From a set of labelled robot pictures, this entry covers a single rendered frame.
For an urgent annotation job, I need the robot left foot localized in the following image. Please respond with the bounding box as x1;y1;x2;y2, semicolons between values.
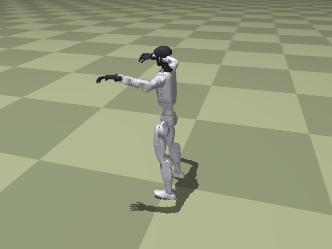
154;190;176;200

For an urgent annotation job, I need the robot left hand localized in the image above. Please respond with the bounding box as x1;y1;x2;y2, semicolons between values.
96;74;122;83

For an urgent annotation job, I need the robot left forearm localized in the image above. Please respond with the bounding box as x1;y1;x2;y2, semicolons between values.
117;74;151;88

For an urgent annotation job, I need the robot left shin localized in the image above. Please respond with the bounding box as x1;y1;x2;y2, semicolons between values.
160;160;173;195

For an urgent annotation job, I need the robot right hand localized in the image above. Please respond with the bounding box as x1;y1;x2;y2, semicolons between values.
139;53;156;63

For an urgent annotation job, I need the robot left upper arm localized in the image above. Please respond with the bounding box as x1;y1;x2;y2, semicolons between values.
141;75;166;93

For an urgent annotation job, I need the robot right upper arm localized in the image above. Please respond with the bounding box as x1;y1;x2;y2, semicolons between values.
169;60;178;70

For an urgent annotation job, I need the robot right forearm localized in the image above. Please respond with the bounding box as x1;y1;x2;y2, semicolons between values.
152;54;177;64

